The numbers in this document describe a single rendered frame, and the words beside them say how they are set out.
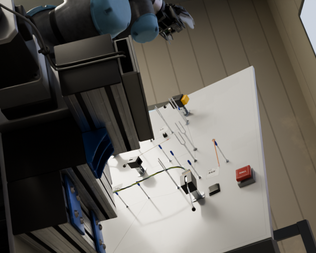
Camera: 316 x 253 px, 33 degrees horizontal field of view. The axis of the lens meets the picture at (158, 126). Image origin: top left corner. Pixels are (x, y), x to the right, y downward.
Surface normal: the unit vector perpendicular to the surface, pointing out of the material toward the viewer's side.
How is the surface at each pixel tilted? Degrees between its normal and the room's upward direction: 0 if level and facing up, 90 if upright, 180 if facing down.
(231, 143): 54
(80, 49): 90
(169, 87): 90
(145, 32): 180
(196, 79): 90
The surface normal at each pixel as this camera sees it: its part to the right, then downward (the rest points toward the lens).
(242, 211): -0.51, -0.74
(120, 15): 0.86, -0.27
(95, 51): -0.07, -0.40
